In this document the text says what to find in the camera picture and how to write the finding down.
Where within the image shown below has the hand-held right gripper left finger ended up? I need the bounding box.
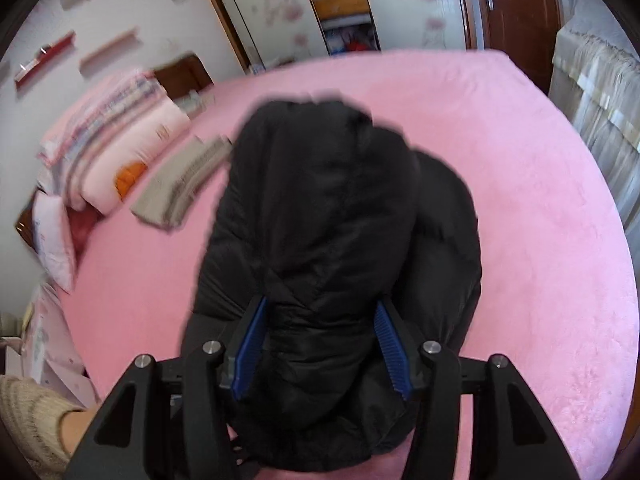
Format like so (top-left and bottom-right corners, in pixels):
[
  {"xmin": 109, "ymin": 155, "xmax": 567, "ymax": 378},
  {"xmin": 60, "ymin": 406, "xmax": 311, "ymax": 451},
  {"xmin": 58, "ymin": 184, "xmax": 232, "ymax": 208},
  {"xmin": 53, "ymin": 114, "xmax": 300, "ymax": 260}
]
[{"xmin": 65, "ymin": 296, "xmax": 269, "ymax": 480}]

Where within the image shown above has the person's left forearm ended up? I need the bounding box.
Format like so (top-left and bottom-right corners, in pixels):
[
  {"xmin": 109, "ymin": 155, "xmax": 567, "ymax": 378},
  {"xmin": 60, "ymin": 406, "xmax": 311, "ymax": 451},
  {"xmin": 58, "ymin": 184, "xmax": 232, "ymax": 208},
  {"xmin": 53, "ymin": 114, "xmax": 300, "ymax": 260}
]
[{"xmin": 0, "ymin": 374, "xmax": 103, "ymax": 480}]

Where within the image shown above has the lace-covered furniture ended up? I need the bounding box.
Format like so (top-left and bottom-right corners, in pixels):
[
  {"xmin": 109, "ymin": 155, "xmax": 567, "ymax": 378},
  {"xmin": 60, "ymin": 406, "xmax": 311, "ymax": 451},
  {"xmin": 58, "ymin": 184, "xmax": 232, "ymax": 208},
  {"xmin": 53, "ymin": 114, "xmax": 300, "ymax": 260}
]
[{"xmin": 547, "ymin": 0, "xmax": 640, "ymax": 233}]

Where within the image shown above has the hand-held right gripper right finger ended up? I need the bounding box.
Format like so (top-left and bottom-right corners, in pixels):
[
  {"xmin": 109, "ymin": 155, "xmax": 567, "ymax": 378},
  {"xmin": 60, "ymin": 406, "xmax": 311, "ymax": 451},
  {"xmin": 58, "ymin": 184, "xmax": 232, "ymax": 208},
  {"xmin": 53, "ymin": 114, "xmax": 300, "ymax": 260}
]
[{"xmin": 374, "ymin": 301, "xmax": 581, "ymax": 480}]

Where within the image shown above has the wooden drawer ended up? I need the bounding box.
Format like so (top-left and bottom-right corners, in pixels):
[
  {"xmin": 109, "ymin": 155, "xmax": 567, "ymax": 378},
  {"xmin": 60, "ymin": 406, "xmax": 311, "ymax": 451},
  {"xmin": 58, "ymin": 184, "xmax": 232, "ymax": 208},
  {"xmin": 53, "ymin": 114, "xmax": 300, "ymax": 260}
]
[{"xmin": 311, "ymin": 0, "xmax": 372, "ymax": 20}]

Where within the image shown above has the brown wooden door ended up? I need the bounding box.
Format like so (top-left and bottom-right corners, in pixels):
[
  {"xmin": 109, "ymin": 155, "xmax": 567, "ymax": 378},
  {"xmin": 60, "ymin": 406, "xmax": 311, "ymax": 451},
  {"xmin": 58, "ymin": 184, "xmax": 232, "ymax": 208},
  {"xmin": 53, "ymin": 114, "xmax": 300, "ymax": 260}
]
[{"xmin": 472, "ymin": 0, "xmax": 566, "ymax": 93}]

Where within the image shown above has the pink bed blanket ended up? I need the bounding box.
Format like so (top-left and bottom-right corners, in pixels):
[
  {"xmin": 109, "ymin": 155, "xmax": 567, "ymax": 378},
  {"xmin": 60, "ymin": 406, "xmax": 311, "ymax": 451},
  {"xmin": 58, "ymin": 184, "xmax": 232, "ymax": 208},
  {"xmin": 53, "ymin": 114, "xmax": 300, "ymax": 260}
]
[{"xmin": 59, "ymin": 49, "xmax": 634, "ymax": 480}]

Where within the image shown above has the red wall shelf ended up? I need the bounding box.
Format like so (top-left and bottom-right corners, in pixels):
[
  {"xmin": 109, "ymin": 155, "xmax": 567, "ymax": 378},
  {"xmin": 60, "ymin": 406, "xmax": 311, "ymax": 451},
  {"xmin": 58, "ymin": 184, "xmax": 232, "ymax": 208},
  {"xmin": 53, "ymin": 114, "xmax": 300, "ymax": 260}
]
[{"xmin": 12, "ymin": 30, "xmax": 77, "ymax": 92}]

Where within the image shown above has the pink floral sheet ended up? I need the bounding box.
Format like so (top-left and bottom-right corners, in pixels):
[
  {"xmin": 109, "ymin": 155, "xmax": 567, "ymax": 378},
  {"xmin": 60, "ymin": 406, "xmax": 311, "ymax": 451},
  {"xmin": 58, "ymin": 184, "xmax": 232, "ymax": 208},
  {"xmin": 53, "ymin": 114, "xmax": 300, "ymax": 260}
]
[{"xmin": 22, "ymin": 282, "xmax": 98, "ymax": 403}]

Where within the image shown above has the black puffer jacket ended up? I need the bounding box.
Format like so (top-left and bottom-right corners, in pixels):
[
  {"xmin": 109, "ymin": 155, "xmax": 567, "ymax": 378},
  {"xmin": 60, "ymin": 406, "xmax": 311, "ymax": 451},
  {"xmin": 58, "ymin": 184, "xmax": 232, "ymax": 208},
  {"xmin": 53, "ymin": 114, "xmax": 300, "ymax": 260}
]
[{"xmin": 180, "ymin": 92, "xmax": 484, "ymax": 472}]

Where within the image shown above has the folded beige sweater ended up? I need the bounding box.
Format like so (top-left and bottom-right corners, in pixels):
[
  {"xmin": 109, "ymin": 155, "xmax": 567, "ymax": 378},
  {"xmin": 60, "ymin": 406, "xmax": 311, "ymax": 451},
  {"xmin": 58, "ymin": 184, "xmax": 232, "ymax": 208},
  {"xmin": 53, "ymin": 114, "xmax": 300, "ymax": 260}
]
[{"xmin": 130, "ymin": 134, "xmax": 235, "ymax": 231}]

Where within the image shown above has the pink pillow with orange print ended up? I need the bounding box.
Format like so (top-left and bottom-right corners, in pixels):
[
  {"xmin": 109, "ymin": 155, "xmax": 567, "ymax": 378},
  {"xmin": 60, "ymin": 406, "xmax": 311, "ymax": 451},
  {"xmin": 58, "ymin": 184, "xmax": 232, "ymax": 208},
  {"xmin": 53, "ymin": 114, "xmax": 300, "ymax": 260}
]
[{"xmin": 80, "ymin": 97, "xmax": 193, "ymax": 217}]

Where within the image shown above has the wooden headboard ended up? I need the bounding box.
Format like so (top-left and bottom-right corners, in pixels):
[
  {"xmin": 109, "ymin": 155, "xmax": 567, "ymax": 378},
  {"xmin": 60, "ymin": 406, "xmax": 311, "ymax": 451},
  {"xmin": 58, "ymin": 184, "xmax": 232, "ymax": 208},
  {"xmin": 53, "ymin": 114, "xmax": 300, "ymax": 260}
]
[{"xmin": 152, "ymin": 52, "xmax": 216, "ymax": 101}]

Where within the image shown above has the pink wall shelf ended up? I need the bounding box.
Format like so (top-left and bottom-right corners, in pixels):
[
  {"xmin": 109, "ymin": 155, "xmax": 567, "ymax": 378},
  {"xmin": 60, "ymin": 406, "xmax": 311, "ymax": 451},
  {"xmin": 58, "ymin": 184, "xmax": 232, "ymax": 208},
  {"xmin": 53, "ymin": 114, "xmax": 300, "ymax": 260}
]
[{"xmin": 77, "ymin": 27, "xmax": 141, "ymax": 77}]

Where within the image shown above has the white printed pillow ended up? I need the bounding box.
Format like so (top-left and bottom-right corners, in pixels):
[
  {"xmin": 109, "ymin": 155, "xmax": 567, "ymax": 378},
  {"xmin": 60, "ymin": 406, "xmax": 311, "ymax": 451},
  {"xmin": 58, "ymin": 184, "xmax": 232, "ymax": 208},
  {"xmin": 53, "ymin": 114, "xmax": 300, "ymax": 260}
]
[{"xmin": 32, "ymin": 194, "xmax": 78, "ymax": 293}]

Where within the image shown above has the small grey cloth item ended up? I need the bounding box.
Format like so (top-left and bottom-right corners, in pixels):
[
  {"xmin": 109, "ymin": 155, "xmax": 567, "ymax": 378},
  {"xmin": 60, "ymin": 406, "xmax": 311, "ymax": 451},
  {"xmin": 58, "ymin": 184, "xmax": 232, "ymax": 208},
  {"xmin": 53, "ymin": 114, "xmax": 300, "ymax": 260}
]
[{"xmin": 174, "ymin": 89, "xmax": 205, "ymax": 120}]

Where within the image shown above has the floral sliding-door wardrobe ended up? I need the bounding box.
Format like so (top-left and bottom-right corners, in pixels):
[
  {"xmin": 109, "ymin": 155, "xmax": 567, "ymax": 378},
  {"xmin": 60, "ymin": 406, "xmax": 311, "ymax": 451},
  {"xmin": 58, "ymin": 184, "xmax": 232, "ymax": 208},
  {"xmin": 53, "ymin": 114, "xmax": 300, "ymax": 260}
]
[{"xmin": 192, "ymin": 0, "xmax": 481, "ymax": 75}]

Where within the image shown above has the stack of pillows and quilts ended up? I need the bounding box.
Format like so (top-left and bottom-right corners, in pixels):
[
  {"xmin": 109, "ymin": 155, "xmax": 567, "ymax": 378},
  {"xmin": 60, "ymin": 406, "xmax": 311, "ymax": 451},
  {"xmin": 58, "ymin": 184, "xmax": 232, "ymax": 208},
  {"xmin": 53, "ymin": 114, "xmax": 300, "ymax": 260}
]
[{"xmin": 39, "ymin": 67, "xmax": 167, "ymax": 201}]

